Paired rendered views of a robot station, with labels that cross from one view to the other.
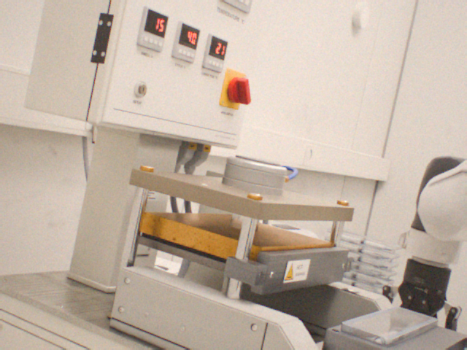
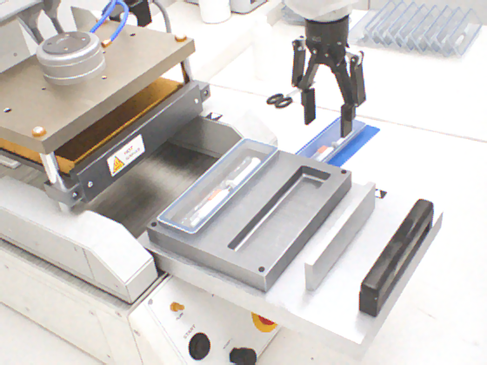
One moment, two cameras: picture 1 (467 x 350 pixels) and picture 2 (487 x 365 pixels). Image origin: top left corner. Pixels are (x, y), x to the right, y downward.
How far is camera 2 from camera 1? 0.49 m
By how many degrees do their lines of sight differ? 36
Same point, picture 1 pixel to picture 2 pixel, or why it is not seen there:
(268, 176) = (75, 66)
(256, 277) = (70, 200)
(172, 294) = (16, 219)
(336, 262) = (184, 105)
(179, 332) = (36, 246)
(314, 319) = (194, 142)
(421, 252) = not seen: hidden behind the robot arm
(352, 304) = (217, 129)
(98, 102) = not seen: outside the picture
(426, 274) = (320, 32)
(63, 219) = not seen: hidden behind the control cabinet
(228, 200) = (19, 137)
